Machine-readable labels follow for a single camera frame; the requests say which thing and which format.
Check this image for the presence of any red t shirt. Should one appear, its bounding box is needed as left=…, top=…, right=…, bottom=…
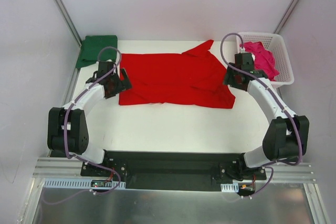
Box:
left=119, top=40, right=235, bottom=109

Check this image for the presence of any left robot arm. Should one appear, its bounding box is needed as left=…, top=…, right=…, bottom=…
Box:
left=47, top=61, right=132, bottom=176

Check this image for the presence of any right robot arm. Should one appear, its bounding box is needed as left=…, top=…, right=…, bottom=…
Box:
left=224, top=52, right=309, bottom=181

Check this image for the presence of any pink t shirt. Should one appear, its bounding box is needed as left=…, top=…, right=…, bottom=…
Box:
left=244, top=41, right=279, bottom=81

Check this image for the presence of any folded green t shirt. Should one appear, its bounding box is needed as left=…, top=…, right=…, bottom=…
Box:
left=76, top=35, right=118, bottom=69

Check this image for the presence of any white plastic basket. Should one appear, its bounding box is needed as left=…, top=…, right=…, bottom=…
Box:
left=236, top=32, right=294, bottom=89

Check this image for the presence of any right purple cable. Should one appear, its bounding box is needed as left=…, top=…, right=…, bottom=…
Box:
left=219, top=33, right=303, bottom=200

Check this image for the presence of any purple cable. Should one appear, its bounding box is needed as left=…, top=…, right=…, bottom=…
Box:
left=41, top=46, right=123, bottom=205
left=219, top=33, right=303, bottom=200

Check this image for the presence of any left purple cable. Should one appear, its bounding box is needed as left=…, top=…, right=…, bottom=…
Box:
left=41, top=46, right=123, bottom=205

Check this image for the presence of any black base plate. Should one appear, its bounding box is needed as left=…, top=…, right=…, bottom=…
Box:
left=80, top=151, right=267, bottom=191

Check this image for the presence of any aluminium frame rail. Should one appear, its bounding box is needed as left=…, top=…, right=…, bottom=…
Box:
left=33, top=156, right=85, bottom=177

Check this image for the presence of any right white cable duct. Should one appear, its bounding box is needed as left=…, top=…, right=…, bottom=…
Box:
left=220, top=183, right=239, bottom=193

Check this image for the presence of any white cable duct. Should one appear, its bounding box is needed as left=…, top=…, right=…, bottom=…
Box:
left=44, top=178, right=126, bottom=190
left=220, top=183, right=239, bottom=193

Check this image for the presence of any left white cable duct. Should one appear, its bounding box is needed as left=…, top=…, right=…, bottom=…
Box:
left=44, top=178, right=126, bottom=190

